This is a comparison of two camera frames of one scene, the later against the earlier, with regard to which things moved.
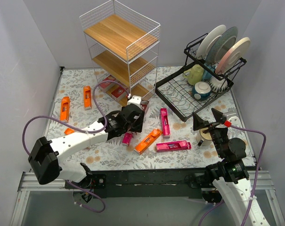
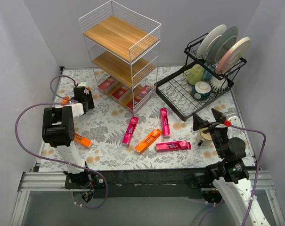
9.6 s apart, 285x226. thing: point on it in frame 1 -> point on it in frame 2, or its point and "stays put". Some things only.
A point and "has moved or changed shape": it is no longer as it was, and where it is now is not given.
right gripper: [209, 127] stays put
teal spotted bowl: [201, 90] stays put
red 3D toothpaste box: [108, 83] stays put
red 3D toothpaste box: [143, 104] has moved or changed shape
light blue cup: [207, 74] stays put
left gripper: [134, 115] -> [84, 98]
